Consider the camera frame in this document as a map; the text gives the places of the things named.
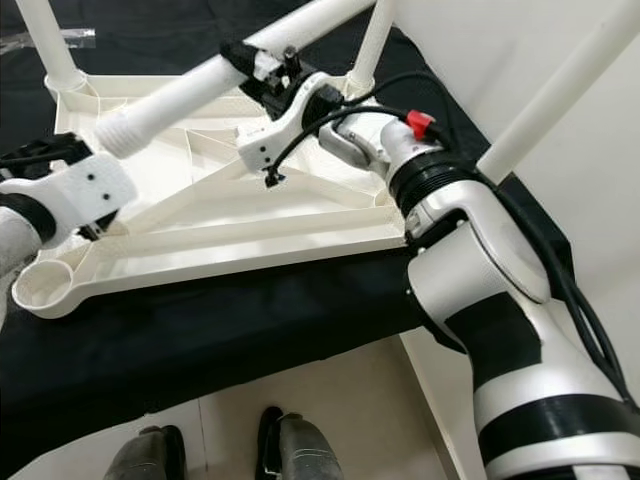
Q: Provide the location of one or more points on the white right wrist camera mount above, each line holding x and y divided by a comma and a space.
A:
280, 135

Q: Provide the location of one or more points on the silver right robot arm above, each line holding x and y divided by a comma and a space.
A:
500, 300

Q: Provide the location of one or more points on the white plastic children table top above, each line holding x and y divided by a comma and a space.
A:
240, 240

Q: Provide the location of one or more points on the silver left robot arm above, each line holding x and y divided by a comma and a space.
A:
15, 225

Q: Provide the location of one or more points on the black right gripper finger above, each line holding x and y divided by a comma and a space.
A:
243, 58

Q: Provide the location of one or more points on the black tablecloth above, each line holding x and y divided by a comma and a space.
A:
210, 350

